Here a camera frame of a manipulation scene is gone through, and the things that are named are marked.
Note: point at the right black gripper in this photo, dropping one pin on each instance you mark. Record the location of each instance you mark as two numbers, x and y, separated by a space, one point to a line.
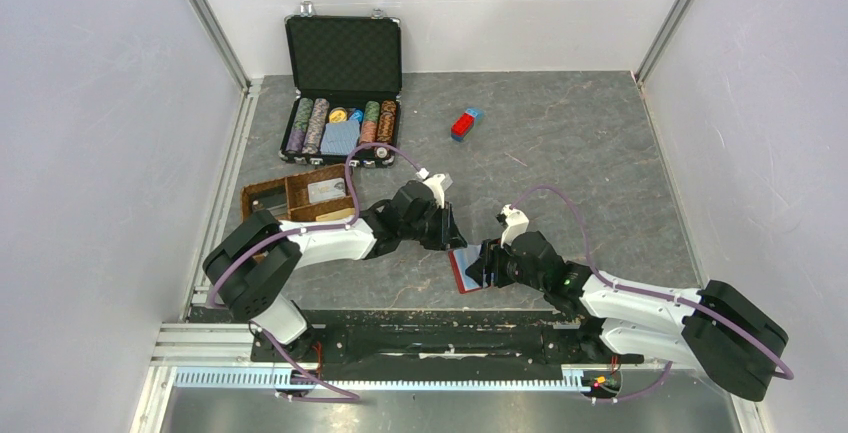
491 260

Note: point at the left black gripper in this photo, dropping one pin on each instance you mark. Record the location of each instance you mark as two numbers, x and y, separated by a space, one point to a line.
448 234

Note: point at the red leather card holder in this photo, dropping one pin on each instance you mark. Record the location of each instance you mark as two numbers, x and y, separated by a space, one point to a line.
461 261

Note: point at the orange VIP card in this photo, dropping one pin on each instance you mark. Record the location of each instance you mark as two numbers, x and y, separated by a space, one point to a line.
341 214

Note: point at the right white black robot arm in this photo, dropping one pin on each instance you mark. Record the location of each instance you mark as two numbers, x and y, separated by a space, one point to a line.
715 330

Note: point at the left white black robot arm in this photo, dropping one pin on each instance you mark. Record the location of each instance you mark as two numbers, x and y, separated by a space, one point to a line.
250 268

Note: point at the grey card in basket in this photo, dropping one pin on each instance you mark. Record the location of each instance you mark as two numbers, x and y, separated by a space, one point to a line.
326 190

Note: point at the blue playing card deck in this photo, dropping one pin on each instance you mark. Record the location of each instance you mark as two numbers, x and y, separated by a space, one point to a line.
340 138

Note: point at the dark card in basket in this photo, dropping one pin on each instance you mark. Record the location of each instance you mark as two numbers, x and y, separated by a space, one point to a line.
274 202

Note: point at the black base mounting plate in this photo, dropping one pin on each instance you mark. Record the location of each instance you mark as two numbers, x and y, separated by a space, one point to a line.
449 345

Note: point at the red blue toy brick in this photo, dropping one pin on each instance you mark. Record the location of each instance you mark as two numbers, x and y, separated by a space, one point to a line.
465 123

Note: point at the brown orange chip stack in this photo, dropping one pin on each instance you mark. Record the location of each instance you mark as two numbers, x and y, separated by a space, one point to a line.
386 122

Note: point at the green red chip stack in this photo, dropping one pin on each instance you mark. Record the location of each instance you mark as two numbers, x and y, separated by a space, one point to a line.
370 121

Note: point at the brown woven divided basket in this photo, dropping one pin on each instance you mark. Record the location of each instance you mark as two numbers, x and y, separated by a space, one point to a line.
295 188

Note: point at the yellow dealer button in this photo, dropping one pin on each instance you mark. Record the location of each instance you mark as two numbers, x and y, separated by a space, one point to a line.
338 115

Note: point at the grey purple chip stack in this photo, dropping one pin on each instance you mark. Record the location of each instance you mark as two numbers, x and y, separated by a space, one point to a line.
315 126

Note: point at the green purple chip stack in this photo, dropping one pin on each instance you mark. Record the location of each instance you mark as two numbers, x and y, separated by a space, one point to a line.
297 141

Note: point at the black poker chip case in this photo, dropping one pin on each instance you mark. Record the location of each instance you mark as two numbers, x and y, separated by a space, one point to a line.
349 60

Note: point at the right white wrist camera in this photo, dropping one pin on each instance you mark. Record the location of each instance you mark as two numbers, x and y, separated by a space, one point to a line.
514 223

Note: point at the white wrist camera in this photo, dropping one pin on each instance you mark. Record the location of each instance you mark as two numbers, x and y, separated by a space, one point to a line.
437 183
514 223

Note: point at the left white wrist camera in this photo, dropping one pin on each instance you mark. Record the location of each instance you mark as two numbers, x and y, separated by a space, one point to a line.
437 183

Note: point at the white toothed cable rail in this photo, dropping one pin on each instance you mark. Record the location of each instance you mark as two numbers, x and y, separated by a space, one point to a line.
283 378

